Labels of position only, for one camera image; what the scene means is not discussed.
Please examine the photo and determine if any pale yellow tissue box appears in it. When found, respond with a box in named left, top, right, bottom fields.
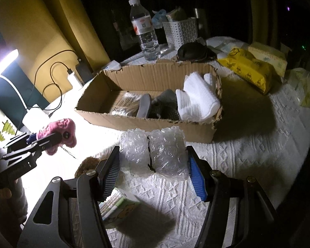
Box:
left=247, top=42, right=288, bottom=77

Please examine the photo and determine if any dark grey perforated item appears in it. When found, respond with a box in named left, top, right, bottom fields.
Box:
left=147, top=89, right=182, bottom=121

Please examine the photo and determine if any yellow curtain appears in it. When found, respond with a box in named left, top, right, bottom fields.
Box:
left=0, top=0, right=111, bottom=104
left=248, top=0, right=274, bottom=44

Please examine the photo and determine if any tree print cushion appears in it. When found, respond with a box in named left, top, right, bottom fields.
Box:
left=0, top=106, right=26, bottom=149

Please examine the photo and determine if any clear plastic water bottle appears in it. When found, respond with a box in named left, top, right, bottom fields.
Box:
left=129, top=0, right=161, bottom=62

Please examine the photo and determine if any steel thermos flask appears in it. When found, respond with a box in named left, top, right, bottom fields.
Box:
left=192, top=7, right=210, bottom=31

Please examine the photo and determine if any brown cardboard box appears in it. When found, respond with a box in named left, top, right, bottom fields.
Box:
left=75, top=59, right=224, bottom=144

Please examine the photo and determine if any blue plastic item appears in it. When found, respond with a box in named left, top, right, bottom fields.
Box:
left=151, top=9, right=167, bottom=29

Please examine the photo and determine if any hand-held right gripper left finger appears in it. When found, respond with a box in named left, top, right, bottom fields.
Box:
left=17, top=146, right=120, bottom=248

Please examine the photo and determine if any yellow wet wipes packet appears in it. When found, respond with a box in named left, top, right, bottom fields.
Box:
left=217, top=47, right=275, bottom=95

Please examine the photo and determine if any white charger block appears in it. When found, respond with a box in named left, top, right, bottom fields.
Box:
left=67, top=68, right=83, bottom=89

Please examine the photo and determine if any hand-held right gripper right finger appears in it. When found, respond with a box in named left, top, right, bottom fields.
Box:
left=186, top=145, right=283, bottom=248

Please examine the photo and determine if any clear bubble wrap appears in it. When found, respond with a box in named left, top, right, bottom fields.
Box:
left=119, top=126, right=190, bottom=181

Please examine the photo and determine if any beige packet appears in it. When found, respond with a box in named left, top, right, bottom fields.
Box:
left=166, top=7, right=188, bottom=22

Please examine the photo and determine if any white desk lamp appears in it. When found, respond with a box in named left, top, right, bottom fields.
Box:
left=0, top=49, right=51, bottom=130

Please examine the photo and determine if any small white tissue pack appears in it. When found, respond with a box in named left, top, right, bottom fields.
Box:
left=102, top=60, right=122, bottom=71

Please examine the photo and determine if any black rectangular box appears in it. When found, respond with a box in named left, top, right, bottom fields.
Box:
left=76, top=57, right=96, bottom=83

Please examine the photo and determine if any brown plush toy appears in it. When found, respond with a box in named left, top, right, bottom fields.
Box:
left=74, top=156, right=104, bottom=177

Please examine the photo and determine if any pink knitted toy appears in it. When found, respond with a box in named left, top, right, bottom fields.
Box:
left=36, top=118, right=77, bottom=156

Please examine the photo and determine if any white perforated basket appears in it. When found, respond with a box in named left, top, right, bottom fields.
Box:
left=162, top=18, right=199, bottom=50

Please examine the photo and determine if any white textured tablecloth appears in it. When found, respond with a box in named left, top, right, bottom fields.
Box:
left=23, top=36, right=310, bottom=248

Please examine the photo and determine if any grey insole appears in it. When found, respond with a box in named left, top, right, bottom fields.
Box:
left=136, top=94, right=152, bottom=119

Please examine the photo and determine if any green printed tissue pack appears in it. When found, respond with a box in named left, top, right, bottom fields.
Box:
left=98, top=187, right=142, bottom=229

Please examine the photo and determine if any white textured towel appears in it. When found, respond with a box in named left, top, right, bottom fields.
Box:
left=176, top=72, right=221, bottom=122

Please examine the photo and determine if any black charging cable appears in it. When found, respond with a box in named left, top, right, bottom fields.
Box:
left=34, top=50, right=78, bottom=110

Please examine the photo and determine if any black round pouch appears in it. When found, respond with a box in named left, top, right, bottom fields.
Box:
left=177, top=42, right=216, bottom=63

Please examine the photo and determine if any dark green cushion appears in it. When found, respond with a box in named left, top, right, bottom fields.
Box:
left=0, top=67, right=48, bottom=132

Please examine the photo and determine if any white folded cloth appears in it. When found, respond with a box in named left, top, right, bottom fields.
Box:
left=207, top=36, right=242, bottom=56

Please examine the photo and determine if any clear plastic packet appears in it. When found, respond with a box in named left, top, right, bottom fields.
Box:
left=110, top=91, right=142, bottom=116

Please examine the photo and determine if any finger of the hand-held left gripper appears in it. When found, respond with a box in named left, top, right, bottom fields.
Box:
left=1, top=132, right=65, bottom=162
left=6, top=132, right=39, bottom=150

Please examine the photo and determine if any pale crumpled plastic bag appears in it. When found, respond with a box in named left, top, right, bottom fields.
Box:
left=285, top=67, right=310, bottom=107

